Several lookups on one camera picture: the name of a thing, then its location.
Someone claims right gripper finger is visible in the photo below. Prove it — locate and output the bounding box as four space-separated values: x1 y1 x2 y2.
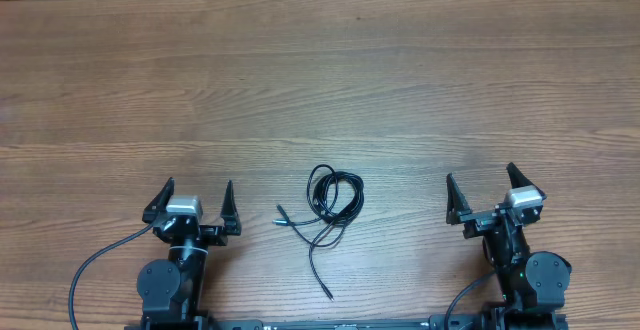
446 173 472 225
506 162 546 200

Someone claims black thin cable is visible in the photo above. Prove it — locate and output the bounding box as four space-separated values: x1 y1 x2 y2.
276 164 351 302

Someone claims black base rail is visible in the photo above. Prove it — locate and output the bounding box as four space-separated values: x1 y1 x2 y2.
124 313 569 330

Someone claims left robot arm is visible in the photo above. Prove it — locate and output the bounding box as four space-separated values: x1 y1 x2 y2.
137 178 242 330

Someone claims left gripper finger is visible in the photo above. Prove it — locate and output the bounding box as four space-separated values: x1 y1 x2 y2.
220 180 242 236
142 177 175 223

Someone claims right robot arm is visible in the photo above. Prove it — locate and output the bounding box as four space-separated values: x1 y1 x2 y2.
442 163 572 329

